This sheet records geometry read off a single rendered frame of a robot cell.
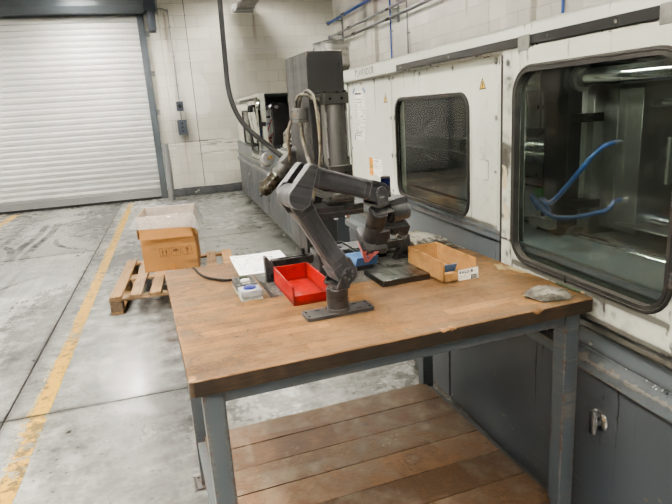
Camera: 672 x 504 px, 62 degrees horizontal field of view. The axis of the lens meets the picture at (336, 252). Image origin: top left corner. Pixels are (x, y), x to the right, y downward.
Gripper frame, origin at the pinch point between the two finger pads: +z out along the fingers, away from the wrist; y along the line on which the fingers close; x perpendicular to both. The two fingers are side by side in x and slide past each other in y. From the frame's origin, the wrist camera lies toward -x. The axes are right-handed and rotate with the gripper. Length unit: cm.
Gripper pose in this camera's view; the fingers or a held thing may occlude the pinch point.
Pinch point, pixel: (366, 259)
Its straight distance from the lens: 173.2
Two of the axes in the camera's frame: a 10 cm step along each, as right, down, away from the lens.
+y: -3.2, -6.9, 6.5
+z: -1.3, 7.1, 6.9
